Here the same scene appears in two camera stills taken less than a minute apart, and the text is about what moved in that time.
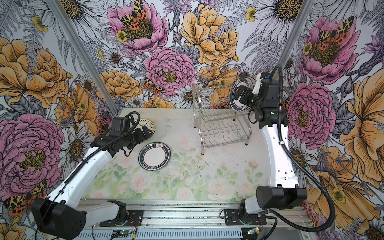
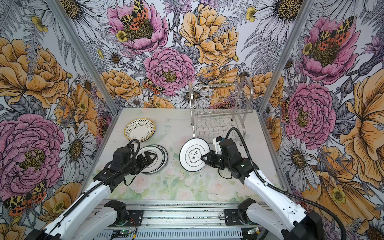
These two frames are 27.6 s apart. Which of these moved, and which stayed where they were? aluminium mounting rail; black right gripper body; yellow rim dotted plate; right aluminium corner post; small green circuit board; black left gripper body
Moved: black right gripper body; black left gripper body
Stayed: aluminium mounting rail; small green circuit board; yellow rim dotted plate; right aluminium corner post
